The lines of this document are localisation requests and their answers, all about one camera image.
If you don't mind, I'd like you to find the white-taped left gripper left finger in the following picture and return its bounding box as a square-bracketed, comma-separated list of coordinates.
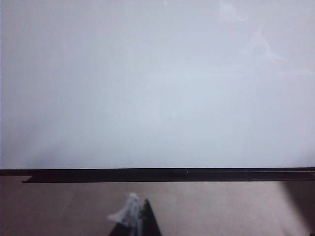
[107, 191, 143, 236]

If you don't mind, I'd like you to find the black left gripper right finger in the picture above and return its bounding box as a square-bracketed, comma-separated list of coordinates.
[138, 198, 162, 236]

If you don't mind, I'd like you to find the black table edge strip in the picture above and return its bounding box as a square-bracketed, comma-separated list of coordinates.
[21, 169, 315, 184]

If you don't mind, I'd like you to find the white whiteboard with black frame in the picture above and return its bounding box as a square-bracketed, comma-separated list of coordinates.
[0, 0, 315, 177]

